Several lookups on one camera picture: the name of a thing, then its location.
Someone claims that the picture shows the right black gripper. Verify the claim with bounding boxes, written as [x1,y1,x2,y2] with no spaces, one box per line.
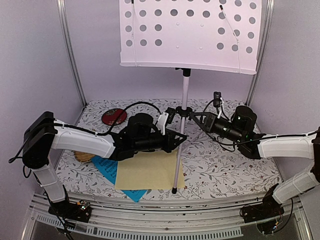
[190,112,244,145]

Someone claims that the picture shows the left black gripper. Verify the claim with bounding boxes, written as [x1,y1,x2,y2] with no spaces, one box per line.
[134,128,187,153]

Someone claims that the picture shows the yellow sheet music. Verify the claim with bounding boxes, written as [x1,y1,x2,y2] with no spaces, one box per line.
[115,150,178,190]

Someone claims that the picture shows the blue paper sheet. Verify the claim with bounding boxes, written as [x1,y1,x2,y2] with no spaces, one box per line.
[91,156,147,203]

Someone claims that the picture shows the silver tripod music stand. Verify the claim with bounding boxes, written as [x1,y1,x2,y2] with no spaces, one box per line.
[119,0,265,195]

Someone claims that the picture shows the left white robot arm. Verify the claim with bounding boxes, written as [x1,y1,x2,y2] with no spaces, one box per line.
[22,111,187,217]

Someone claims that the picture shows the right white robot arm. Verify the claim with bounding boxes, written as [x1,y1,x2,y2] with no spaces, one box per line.
[189,105,320,218]

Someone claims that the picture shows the floral table mat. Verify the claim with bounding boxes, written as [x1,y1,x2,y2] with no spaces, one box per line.
[54,99,281,201]

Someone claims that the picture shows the red floral plate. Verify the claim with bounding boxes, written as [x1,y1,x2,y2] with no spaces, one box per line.
[101,108,128,126]

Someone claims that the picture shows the woven bamboo tray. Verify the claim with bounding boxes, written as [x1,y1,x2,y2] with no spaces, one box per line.
[73,151,95,163]

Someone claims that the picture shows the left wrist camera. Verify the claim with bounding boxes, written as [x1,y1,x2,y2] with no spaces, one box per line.
[155,107,176,135]

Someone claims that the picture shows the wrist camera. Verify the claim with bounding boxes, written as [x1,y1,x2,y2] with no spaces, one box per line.
[155,107,176,135]
[213,91,223,119]

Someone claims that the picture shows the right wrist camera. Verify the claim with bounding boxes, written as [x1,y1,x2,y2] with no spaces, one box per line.
[213,91,223,119]

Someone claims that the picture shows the front aluminium rail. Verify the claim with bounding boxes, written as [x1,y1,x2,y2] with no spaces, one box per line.
[21,192,313,240]

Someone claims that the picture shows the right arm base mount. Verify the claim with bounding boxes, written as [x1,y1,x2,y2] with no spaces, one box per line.
[239,197,294,236]

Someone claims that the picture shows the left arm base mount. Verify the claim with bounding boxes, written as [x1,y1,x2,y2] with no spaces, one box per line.
[48,196,92,223]

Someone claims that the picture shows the right aluminium frame post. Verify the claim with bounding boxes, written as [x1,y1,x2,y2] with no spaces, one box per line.
[245,0,275,107]

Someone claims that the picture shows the aluminium frame post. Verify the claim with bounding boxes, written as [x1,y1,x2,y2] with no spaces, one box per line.
[56,0,88,108]
[245,0,275,107]

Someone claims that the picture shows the left aluminium frame post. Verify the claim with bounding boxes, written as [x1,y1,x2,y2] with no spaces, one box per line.
[56,0,88,108]

